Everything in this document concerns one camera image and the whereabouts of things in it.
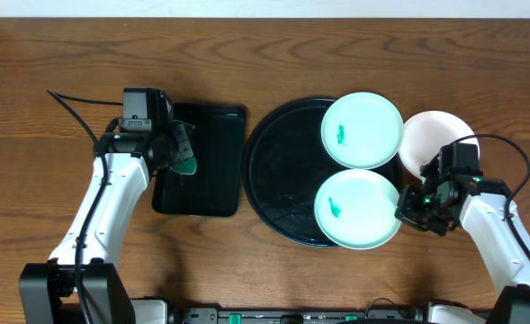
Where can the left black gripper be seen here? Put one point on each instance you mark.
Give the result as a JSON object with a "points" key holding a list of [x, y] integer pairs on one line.
{"points": [[180, 147]]}

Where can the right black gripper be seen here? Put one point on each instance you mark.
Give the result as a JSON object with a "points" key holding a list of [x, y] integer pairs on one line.
{"points": [[406, 211]]}

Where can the green sponge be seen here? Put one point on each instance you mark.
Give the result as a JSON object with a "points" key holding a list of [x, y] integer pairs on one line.
{"points": [[185, 167]]}

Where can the white plate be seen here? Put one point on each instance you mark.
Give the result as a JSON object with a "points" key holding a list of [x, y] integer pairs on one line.
{"points": [[425, 133]]}

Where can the mint green plate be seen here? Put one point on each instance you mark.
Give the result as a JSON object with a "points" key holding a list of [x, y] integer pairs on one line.
{"points": [[362, 130], [356, 208]]}

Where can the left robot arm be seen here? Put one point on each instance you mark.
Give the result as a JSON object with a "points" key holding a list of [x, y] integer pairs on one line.
{"points": [[80, 282]]}

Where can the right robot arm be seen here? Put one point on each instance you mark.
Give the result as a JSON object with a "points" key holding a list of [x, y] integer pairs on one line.
{"points": [[484, 209]]}

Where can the black rectangular tray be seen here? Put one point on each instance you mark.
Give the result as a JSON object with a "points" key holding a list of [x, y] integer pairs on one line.
{"points": [[217, 144]]}

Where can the black round tray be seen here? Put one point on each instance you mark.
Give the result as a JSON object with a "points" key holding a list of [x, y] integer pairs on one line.
{"points": [[285, 164]]}

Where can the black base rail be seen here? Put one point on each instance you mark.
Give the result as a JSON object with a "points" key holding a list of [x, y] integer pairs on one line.
{"points": [[269, 316]]}

